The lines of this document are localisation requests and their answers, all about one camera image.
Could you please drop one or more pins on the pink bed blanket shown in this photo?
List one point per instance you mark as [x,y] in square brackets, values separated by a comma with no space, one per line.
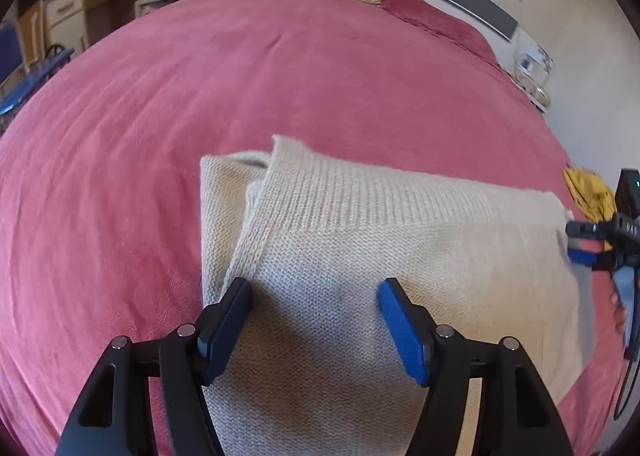
[314,147]

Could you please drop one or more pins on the beige knit sweater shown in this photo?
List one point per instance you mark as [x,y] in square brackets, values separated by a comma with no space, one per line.
[316,370]

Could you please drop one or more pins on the blue folding chair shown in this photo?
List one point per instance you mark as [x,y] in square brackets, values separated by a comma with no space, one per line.
[30,78]

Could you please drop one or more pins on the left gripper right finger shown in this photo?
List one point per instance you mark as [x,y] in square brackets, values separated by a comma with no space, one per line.
[516,415]

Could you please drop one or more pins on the person right hand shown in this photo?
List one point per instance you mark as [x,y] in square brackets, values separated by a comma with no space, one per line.
[620,313]

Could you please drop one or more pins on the dark pink pillow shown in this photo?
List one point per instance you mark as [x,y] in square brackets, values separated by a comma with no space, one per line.
[433,20]

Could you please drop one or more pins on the yellow garment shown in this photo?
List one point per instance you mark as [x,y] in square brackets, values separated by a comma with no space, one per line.
[594,199]

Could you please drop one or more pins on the wooden desk with drawers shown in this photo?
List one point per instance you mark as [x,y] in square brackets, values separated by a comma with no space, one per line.
[75,24]

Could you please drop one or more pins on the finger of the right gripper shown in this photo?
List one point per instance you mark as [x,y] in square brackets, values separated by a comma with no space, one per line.
[589,231]
[582,257]

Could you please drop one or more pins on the white bedside table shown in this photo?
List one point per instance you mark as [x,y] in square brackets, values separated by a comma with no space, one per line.
[531,69]

